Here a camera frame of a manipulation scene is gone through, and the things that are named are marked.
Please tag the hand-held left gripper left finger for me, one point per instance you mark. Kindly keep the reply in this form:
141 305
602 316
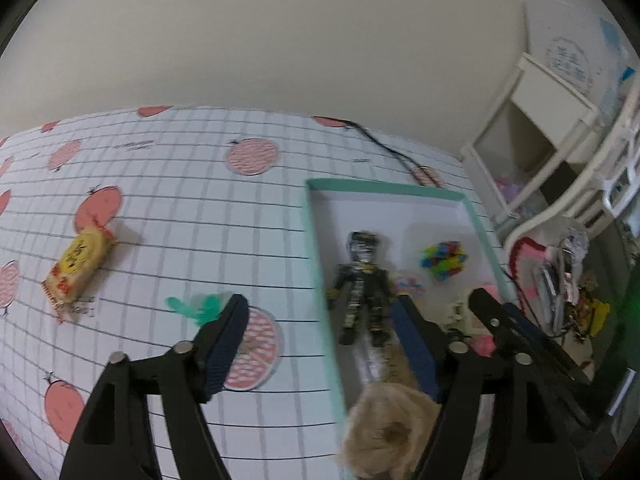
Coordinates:
225 345

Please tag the white box with blue print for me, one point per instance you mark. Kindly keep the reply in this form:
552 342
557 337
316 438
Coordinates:
565 40

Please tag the pink purple toy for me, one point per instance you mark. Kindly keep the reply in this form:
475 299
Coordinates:
507 187

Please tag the tan plush toy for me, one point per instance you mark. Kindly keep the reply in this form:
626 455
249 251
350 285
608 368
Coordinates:
385 425

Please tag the yellow snack packet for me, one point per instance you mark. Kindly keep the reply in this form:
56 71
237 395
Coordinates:
80 260

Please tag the green plastic clip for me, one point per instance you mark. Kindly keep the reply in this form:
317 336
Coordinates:
200 307

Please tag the cream hair claw clip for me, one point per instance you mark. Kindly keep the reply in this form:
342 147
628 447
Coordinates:
455 312

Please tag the black action figure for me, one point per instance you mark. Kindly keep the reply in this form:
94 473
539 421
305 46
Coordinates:
357 285

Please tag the small pastel toy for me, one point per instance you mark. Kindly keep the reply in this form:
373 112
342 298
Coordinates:
410 285

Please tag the pink knitted item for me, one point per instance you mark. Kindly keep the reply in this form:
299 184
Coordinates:
525 250

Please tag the silver foil packet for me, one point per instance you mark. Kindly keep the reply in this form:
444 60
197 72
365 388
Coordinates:
572 247

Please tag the grid printed tablecloth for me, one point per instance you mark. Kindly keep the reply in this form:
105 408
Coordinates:
200 210

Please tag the white tray with teal rim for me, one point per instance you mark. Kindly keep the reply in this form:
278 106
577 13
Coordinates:
380 210

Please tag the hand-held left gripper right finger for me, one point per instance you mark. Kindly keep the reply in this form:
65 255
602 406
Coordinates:
415 350

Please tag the white wooden furniture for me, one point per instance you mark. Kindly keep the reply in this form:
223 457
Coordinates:
550 105

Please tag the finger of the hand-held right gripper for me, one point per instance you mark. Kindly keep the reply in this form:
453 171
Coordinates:
492 321
545 347

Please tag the yellow toy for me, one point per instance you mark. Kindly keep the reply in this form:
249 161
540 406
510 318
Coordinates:
597 312

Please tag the colourful block toy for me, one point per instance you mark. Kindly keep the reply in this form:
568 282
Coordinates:
442 260

